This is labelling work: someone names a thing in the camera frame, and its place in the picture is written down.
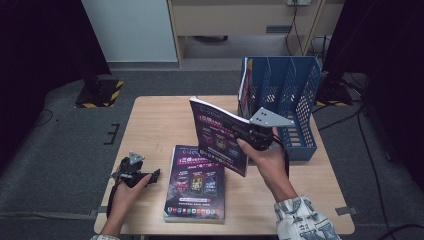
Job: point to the person's left hand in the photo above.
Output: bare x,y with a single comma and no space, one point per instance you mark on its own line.
121,200

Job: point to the black book with red print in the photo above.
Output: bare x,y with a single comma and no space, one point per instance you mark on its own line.
246,90

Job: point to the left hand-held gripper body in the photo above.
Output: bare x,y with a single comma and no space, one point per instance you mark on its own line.
130,170

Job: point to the dark curtain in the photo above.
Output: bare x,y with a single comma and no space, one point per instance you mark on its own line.
393,66
40,50

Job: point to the white wall socket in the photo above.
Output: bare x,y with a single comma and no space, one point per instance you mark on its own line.
298,2

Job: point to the grey tape strip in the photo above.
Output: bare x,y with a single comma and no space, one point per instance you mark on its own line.
105,209
346,211

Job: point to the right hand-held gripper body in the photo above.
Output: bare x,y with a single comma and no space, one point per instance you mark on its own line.
261,135

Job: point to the black stand with striped base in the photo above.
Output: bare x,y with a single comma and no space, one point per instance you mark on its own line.
100,96
335,95

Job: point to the person's right hand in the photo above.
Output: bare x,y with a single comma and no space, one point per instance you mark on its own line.
273,166

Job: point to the black floor tape mark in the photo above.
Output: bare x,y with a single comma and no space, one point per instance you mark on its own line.
114,135

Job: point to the purple book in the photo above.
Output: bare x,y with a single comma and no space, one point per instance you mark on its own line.
193,186
216,143

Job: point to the white cabinet panel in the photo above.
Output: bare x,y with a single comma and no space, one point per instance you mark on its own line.
133,30

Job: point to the blue file rack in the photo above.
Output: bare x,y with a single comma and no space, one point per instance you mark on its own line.
300,151

